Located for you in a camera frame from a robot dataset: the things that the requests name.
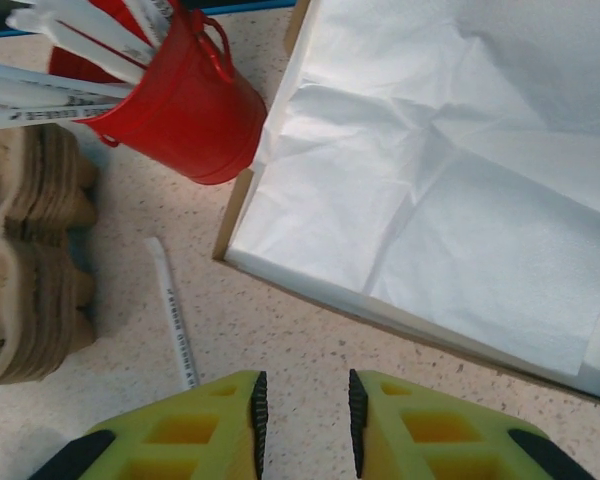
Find white tissue paper sheet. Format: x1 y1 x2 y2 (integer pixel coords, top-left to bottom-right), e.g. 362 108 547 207
224 0 600 384

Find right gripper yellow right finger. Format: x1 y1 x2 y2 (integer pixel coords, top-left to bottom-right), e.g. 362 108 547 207
347 368 596 480

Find stack of pulp cup carriers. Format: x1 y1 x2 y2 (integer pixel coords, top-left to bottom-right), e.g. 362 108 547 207
0 124 101 391

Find white paper straw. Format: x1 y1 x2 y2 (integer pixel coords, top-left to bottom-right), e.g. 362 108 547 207
4 4 149 84
124 0 181 49
0 102 126 126
54 0 156 56
0 59 131 99
143 237 201 396

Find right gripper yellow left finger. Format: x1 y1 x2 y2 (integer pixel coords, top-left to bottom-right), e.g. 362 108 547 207
29 369 270 480

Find red metal bucket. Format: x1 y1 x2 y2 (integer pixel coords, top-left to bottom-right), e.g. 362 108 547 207
47 0 269 186

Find white napkins stack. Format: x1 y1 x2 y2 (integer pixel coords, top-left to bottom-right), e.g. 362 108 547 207
212 0 600 407

